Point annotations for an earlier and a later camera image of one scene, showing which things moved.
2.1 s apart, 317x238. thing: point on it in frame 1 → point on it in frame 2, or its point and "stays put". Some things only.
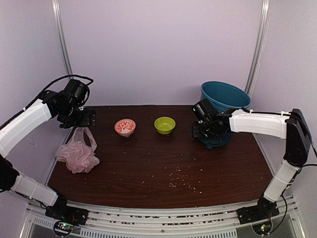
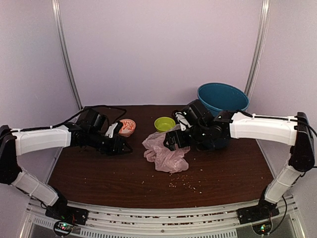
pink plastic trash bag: (78, 159) → (164, 158)
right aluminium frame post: (259, 46) stays put
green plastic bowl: (164, 125) stays put
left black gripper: (88, 120) → (117, 148)
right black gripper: (195, 133) → (169, 137)
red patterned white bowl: (125, 127) stays put
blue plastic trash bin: (223, 95) stays put
